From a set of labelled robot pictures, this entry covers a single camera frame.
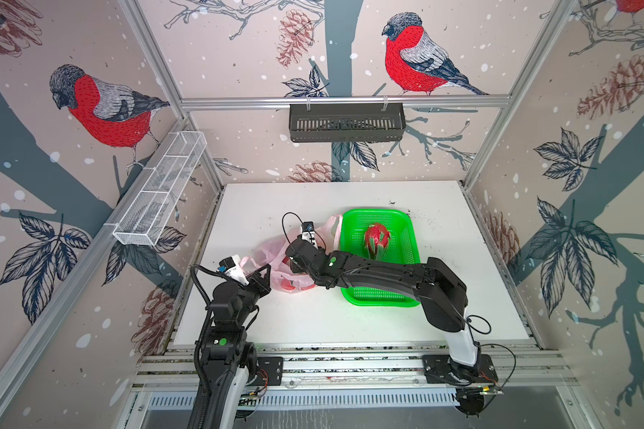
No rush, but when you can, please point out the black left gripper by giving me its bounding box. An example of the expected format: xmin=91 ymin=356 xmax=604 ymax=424
xmin=234 ymin=262 xmax=270 ymax=328

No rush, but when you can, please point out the pink plastic fruit bag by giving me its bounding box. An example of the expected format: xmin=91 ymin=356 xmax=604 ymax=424
xmin=241 ymin=214 xmax=343 ymax=294

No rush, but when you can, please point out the red dragon fruit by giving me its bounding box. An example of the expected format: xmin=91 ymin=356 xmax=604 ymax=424
xmin=364 ymin=223 xmax=391 ymax=260

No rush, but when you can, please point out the green plastic basket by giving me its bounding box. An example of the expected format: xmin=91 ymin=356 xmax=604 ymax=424
xmin=339 ymin=208 xmax=420 ymax=307

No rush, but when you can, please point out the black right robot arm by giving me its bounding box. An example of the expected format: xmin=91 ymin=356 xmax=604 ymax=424
xmin=286 ymin=238 xmax=481 ymax=371

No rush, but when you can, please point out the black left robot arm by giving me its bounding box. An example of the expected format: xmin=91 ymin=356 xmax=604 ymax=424
xmin=188 ymin=265 xmax=271 ymax=428

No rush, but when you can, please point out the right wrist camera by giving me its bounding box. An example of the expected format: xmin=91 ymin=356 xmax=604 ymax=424
xmin=300 ymin=222 xmax=318 ymax=248

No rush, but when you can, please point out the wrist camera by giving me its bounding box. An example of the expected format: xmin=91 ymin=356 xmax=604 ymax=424
xmin=300 ymin=222 xmax=318 ymax=248
xmin=218 ymin=255 xmax=249 ymax=286

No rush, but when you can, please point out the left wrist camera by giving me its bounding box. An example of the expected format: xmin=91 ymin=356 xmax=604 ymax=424
xmin=218 ymin=255 xmax=249 ymax=286

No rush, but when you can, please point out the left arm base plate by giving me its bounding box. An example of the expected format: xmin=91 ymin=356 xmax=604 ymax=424
xmin=247 ymin=357 xmax=284 ymax=387

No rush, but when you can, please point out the aluminium rail frame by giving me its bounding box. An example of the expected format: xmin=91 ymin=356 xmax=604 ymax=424
xmin=131 ymin=342 xmax=575 ymax=411

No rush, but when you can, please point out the white wire mesh shelf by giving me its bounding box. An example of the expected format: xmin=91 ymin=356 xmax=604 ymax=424
xmin=113 ymin=130 xmax=207 ymax=246

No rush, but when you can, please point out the black hanging wall basket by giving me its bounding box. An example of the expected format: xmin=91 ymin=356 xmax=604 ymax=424
xmin=289 ymin=103 xmax=406 ymax=143

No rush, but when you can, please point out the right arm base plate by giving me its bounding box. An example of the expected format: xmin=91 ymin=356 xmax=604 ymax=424
xmin=421 ymin=354 xmax=499 ymax=387

